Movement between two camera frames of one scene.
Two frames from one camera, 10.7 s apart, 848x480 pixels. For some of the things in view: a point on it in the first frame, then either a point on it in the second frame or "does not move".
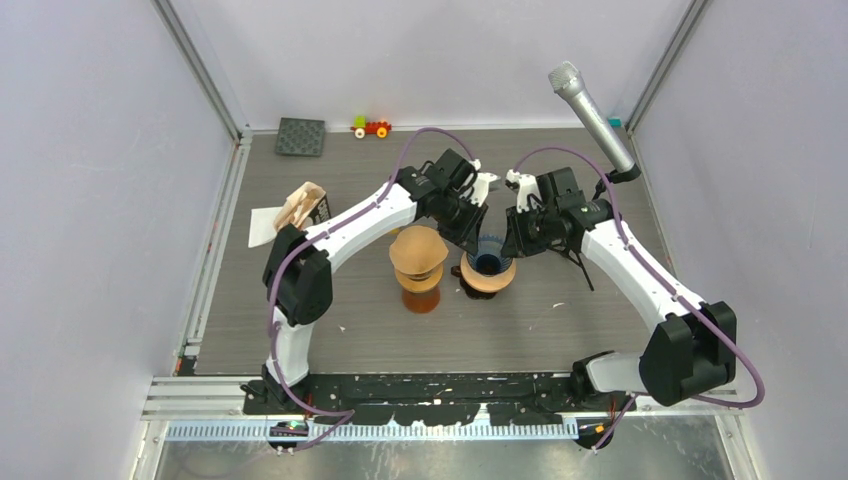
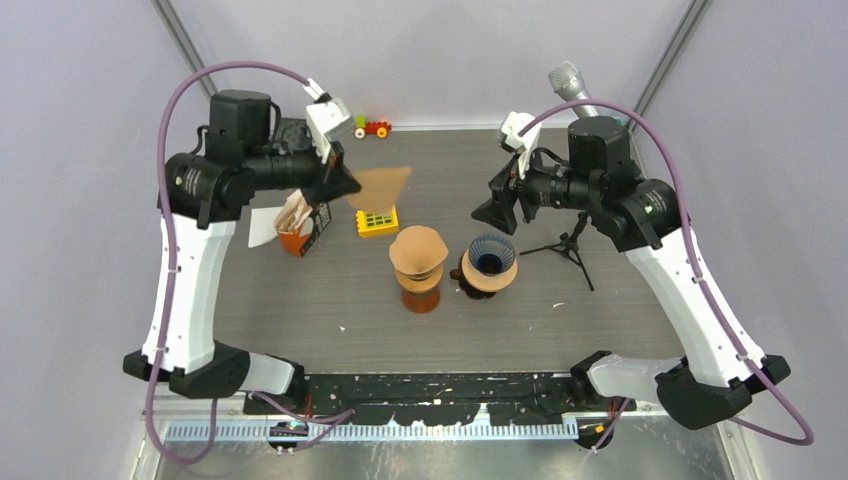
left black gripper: (468, 236) to (330, 181)
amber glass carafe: (421, 302) does not move
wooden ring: (486, 283) does not move
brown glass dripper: (469, 291) does not move
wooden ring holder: (420, 286) does not move
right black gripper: (517, 245) to (498, 209)
